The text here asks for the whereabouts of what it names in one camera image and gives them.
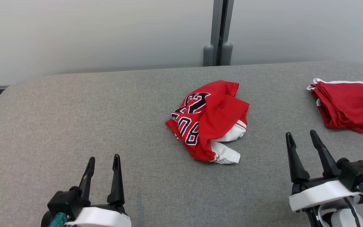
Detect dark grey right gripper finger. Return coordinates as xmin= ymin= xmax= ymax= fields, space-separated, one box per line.
xmin=310 ymin=130 xmax=341 ymax=178
xmin=285 ymin=132 xmax=310 ymax=183

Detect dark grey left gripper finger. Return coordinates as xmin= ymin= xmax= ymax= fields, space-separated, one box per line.
xmin=79 ymin=157 xmax=95 ymax=199
xmin=107 ymin=154 xmax=125 ymax=205

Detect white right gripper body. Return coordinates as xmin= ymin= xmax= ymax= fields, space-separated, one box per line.
xmin=289 ymin=177 xmax=362 ymax=212

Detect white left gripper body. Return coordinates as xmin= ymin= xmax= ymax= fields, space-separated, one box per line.
xmin=63 ymin=203 xmax=132 ymax=227

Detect red shorts with white stripes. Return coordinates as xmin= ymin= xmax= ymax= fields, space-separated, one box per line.
xmin=307 ymin=78 xmax=363 ymax=135

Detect red jersey with black numbers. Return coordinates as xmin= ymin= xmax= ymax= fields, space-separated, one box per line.
xmin=165 ymin=80 xmax=250 ymax=165

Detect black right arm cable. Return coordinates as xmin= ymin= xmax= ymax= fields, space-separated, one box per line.
xmin=343 ymin=197 xmax=360 ymax=227

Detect teal left camera connector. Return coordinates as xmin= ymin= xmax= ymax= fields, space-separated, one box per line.
xmin=48 ymin=212 xmax=68 ymax=227

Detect grey metal wall post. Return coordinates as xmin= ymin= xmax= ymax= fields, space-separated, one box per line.
xmin=203 ymin=0 xmax=234 ymax=67

